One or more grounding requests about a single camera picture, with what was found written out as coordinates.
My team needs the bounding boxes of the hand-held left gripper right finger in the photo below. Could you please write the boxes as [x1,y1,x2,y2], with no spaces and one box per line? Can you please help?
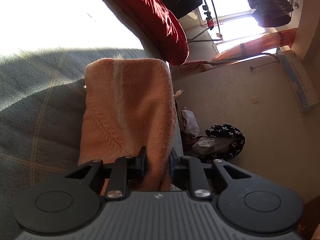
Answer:
[169,147,253,198]

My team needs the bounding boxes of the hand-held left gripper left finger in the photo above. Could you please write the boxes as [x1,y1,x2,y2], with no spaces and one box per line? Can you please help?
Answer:
[65,146,147,200]

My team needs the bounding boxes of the orange knit sweater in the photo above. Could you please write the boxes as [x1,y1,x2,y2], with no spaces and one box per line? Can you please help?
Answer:
[78,54,177,193]

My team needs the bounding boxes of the dark overhead hanging clothes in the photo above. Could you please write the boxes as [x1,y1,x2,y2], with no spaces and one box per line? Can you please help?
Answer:
[226,0,294,28]

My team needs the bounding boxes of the clear plastic bag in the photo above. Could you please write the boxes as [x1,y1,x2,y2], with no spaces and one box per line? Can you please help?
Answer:
[192,136,235,155]

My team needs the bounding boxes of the white folded cloth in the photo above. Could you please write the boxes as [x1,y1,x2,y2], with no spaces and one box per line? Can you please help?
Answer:
[181,107,200,137]

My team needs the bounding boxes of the black star-printed cloth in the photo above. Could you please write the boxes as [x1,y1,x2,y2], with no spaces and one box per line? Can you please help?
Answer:
[197,124,246,164]

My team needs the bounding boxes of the bed with green plaid sheet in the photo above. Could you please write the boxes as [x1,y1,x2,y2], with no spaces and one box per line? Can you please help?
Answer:
[0,0,184,230]

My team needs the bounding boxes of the orange curtain beside drying rack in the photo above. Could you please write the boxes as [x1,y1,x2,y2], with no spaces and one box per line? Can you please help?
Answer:
[179,29,298,75]

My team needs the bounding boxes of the red quilt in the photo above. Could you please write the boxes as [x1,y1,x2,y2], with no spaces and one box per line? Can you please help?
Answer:
[92,0,189,66]

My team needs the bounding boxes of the row of small hanging socks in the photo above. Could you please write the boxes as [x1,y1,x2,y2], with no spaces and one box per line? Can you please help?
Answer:
[202,4,215,30]

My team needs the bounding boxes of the black hanging jacket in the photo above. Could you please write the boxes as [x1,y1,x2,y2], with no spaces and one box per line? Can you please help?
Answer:
[170,0,204,20]

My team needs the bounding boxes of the air conditioner power cord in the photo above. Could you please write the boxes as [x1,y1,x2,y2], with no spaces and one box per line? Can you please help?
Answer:
[249,52,282,72]

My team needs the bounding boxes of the wall air conditioner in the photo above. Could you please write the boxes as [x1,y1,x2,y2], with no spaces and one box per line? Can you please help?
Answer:
[276,47,316,113]

